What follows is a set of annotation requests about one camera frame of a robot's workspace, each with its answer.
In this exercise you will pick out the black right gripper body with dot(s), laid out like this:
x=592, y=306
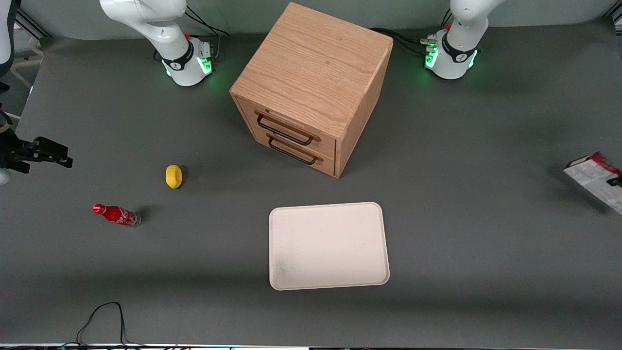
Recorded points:
x=10, y=151

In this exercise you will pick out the red tartan cookie box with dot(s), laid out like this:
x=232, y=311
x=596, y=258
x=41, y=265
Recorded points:
x=595, y=177

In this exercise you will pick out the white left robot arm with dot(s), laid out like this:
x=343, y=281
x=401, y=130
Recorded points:
x=457, y=48

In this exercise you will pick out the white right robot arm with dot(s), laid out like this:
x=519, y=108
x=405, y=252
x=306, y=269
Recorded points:
x=160, y=29

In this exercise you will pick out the cream plastic tray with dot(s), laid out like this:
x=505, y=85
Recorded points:
x=328, y=245

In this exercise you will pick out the red cola bottle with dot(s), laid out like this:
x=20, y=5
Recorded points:
x=116, y=214

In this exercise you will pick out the yellow lemon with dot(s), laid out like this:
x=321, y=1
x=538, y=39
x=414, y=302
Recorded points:
x=173, y=176

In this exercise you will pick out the wooden drawer front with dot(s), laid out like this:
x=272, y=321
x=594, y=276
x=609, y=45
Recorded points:
x=291, y=121
x=320, y=164

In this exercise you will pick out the wooden drawer cabinet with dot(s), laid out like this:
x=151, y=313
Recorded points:
x=316, y=63

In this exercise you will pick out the white metal frame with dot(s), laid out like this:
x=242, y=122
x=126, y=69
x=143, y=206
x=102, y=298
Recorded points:
x=24, y=61

